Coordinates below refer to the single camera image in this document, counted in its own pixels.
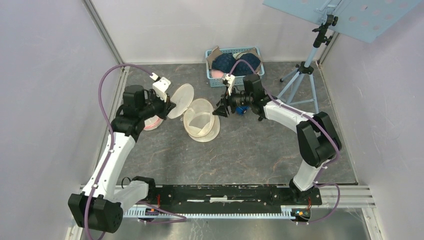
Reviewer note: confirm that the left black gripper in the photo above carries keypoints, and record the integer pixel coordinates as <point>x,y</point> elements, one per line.
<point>166,106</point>

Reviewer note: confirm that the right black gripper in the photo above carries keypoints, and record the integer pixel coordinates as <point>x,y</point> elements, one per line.
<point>227,101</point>

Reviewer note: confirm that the white mesh laundry bag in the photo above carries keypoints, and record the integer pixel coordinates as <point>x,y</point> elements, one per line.
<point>152,123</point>

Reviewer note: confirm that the white round tub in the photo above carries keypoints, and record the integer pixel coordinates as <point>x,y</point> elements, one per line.
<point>198,119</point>

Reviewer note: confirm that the navy blue lace bra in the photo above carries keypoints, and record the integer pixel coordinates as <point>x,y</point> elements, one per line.
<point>226,62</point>

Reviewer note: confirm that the beige padded bra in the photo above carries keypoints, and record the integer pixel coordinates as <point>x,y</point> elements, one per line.
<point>210,55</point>

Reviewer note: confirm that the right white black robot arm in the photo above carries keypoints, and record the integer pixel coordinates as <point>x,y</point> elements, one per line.
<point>318,141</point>

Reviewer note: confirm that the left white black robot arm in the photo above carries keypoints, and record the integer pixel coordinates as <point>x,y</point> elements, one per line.
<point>99,206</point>

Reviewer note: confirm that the blue toy car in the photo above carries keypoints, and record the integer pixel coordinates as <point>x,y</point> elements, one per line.
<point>241,110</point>

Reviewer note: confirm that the blue plastic basket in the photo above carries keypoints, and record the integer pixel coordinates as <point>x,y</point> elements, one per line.
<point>239,80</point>

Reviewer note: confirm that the pink cloth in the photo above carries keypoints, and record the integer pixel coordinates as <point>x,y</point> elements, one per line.
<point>217,74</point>

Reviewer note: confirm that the blue tripod stand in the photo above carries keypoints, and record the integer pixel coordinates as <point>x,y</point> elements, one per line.
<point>305,68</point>

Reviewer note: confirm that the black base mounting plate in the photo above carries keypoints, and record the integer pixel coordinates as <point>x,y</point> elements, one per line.
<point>229,198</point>

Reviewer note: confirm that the light blue perforated board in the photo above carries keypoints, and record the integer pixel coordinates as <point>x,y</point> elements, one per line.
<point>364,20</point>

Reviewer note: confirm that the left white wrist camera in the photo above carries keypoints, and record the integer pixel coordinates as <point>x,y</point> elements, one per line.
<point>160,86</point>

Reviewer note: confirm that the light blue cable rail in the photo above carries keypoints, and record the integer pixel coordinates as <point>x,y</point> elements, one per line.
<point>142,212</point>

